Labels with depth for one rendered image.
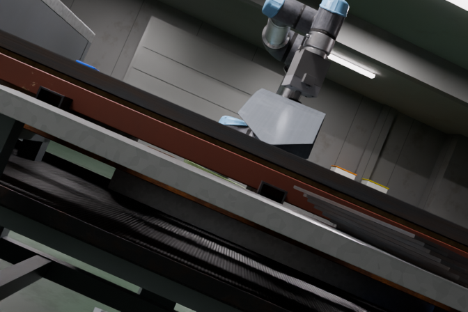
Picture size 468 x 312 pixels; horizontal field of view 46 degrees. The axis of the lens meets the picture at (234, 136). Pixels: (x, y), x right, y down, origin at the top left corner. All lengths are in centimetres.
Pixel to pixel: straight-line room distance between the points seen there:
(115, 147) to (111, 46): 1031
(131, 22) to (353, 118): 483
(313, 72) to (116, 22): 976
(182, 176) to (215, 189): 5
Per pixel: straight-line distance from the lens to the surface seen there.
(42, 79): 114
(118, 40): 1107
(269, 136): 118
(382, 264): 77
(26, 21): 175
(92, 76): 111
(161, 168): 75
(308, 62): 148
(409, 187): 1210
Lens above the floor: 77
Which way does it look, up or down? 3 degrees up
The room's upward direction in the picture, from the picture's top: 23 degrees clockwise
